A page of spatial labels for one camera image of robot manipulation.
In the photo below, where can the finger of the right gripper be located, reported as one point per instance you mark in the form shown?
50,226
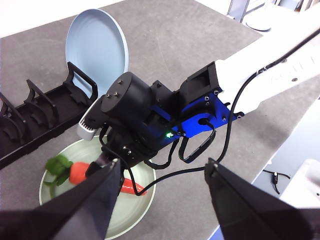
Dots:
98,165

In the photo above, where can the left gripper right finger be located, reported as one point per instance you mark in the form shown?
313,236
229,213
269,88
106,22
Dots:
250,212

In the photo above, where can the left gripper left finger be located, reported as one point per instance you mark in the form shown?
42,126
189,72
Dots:
75,215

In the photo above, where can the orange carrot with green leaves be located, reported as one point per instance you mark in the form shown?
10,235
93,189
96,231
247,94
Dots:
77,172

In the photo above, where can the green plate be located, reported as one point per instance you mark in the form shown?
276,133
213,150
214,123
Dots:
135,215

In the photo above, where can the black plate rack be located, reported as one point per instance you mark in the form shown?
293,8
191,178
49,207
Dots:
37,130

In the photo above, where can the blue plate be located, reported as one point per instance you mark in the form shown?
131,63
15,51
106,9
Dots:
97,50

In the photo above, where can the white blurry box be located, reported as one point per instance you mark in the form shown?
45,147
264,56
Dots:
302,185

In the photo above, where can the white round base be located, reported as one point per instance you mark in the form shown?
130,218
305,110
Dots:
258,23

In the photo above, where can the pale grey camera box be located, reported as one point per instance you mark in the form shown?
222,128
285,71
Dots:
86,130

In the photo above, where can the grey metal frame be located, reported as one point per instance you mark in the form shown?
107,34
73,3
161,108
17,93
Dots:
236,10

